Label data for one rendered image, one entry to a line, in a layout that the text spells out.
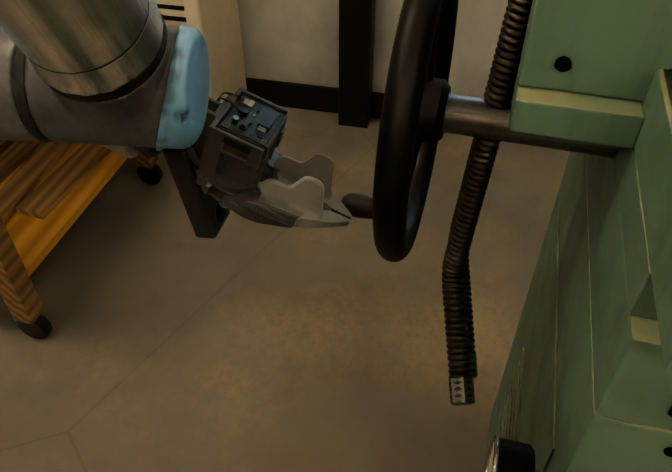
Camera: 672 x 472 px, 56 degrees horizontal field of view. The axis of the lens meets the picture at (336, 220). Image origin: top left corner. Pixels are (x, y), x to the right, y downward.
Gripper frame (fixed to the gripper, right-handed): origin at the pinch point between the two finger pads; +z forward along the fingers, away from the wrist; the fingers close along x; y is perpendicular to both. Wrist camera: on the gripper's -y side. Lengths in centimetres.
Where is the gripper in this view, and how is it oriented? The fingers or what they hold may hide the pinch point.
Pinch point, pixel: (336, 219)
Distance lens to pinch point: 62.7
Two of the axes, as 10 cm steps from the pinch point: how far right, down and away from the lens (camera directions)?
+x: 2.7, -6.4, 7.2
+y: 3.3, -6.4, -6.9
